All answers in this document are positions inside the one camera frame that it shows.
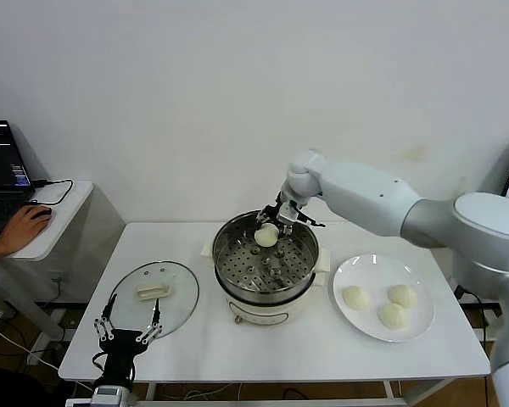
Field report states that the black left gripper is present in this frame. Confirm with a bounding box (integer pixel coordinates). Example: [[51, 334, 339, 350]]
[[92, 294, 163, 383]]

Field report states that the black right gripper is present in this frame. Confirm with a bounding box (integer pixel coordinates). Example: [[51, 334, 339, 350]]
[[255, 203, 327, 237]]

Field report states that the white steamed baozi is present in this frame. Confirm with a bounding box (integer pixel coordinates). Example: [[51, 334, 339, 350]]
[[254, 223, 279, 248], [376, 301, 409, 330], [387, 284, 418, 309], [341, 286, 371, 309]]

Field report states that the round glass pot lid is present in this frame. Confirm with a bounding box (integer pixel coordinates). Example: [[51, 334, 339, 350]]
[[107, 261, 200, 342]]

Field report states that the stainless steel steamer basket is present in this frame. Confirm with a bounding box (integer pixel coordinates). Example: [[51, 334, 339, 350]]
[[211, 209, 320, 296]]

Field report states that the person's bare hand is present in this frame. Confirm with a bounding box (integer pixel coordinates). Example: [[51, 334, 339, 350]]
[[0, 205, 52, 255]]

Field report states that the white electric cooking pot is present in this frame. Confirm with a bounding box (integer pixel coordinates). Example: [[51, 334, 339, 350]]
[[199, 243, 332, 327]]

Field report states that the white side table with mouse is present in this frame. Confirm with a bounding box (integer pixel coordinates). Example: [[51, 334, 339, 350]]
[[0, 181, 95, 355]]

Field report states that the round white plate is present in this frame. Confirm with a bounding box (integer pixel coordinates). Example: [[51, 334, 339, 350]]
[[332, 254, 436, 343]]

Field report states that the black laptop with dark screen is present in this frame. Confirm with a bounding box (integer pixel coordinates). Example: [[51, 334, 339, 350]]
[[0, 120, 37, 243]]

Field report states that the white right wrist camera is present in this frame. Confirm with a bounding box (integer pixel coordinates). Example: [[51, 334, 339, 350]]
[[278, 199, 301, 224]]

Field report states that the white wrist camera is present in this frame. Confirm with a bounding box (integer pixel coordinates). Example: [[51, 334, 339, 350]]
[[278, 199, 301, 224], [65, 382, 131, 407]]

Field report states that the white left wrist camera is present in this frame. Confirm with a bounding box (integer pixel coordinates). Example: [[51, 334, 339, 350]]
[[65, 382, 131, 407]]

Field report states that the white table frame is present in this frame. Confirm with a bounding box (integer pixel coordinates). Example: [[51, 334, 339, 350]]
[[63, 379, 457, 407]]

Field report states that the black laptop plug cable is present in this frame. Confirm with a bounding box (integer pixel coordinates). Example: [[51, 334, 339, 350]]
[[25, 180, 75, 209]]

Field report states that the black power adapter with cable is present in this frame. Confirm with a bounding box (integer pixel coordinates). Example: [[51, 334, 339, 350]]
[[454, 282, 487, 306]]

